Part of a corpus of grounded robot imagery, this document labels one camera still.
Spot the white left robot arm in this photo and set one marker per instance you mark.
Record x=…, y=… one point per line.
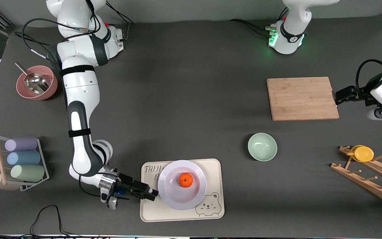
x=293, y=20

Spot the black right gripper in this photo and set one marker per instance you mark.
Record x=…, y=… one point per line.
x=127, y=184

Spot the metal scoop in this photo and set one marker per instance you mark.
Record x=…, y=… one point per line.
x=35, y=83

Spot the white round plate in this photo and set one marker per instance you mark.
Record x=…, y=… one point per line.
x=177, y=199

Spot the wooden cutting board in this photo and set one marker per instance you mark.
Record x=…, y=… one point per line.
x=302, y=99

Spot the purple cup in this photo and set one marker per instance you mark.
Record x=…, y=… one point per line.
x=21, y=144

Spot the yellow mug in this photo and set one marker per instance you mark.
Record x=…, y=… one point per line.
x=363, y=154

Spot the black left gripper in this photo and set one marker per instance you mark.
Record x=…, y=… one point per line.
x=357, y=93

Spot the blue cup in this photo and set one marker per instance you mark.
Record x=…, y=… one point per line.
x=23, y=158

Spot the orange fruit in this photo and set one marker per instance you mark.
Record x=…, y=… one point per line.
x=186, y=180

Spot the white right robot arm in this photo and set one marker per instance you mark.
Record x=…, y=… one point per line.
x=81, y=89

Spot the pink bowl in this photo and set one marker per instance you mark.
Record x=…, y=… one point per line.
x=50, y=88

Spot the wooden peg drying rack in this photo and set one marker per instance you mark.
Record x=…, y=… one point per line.
x=366, y=186

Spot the pale green bowl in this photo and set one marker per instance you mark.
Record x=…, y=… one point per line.
x=262, y=147

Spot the green cup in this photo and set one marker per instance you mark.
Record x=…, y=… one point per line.
x=28, y=173

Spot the cream bear print tray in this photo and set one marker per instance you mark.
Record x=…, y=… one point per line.
x=151, y=212

